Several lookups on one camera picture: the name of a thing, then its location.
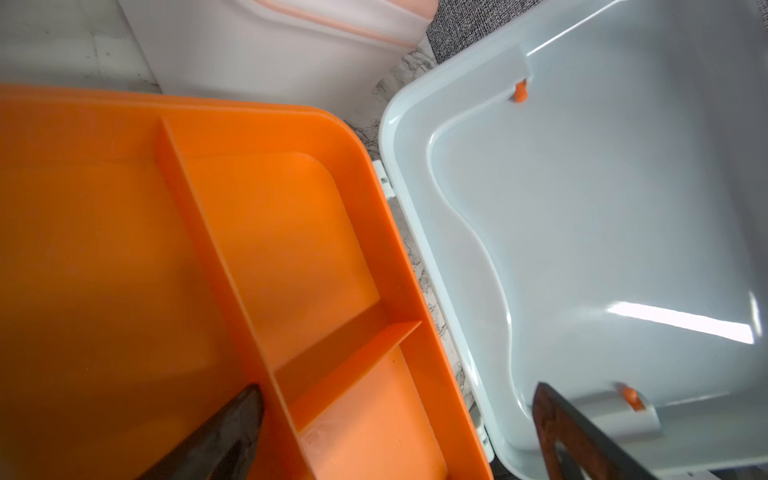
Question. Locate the orange tray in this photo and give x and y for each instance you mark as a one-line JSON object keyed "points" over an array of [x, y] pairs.
{"points": [[159, 254]]}

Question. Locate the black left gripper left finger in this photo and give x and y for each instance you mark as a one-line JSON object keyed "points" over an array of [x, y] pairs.
{"points": [[224, 447]]}

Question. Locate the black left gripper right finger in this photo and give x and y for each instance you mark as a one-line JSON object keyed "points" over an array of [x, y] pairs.
{"points": [[573, 447]]}

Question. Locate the blue orange first aid box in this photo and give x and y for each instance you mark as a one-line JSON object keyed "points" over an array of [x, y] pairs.
{"points": [[587, 189]]}

